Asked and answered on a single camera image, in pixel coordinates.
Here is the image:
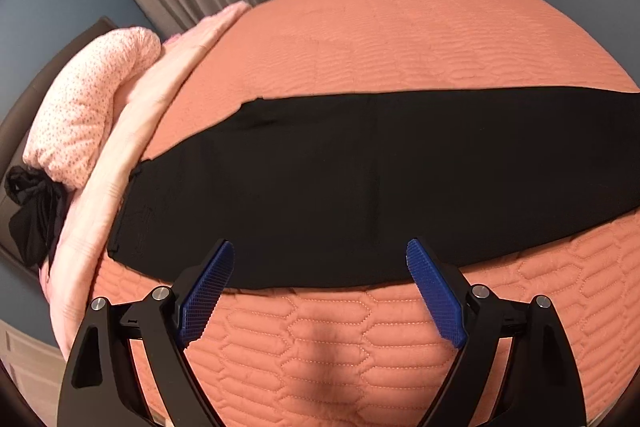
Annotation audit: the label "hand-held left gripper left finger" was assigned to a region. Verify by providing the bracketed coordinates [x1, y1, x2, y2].
[57, 238, 236, 427]

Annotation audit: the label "dark brown headboard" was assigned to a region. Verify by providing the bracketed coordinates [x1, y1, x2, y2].
[0, 17, 116, 278]

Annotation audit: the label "white cabinet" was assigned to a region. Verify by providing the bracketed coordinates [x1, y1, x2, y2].
[0, 327, 66, 408]

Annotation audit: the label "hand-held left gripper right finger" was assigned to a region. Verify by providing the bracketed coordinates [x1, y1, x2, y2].
[406, 238, 587, 427]

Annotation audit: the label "black pants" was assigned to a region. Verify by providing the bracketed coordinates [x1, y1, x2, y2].
[107, 83, 640, 292]

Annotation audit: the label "black crumpled cloth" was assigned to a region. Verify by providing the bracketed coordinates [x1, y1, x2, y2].
[5, 166, 68, 268]

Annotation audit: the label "pink dotted pillow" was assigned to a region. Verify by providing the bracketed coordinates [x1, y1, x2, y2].
[22, 27, 163, 190]

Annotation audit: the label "orange quilted bedspread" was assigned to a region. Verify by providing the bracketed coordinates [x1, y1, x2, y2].
[90, 0, 640, 427]

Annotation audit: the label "light pink blanket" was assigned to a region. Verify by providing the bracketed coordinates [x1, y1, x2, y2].
[42, 2, 251, 358]

